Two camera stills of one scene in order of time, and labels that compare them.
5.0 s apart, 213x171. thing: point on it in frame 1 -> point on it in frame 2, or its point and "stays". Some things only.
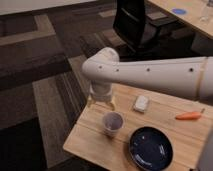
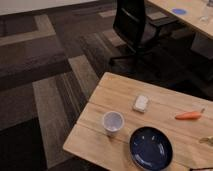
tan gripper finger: [112, 104] -> [206, 141]
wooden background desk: [189, 12] stays
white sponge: [141, 103] stays
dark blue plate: [151, 149] stays
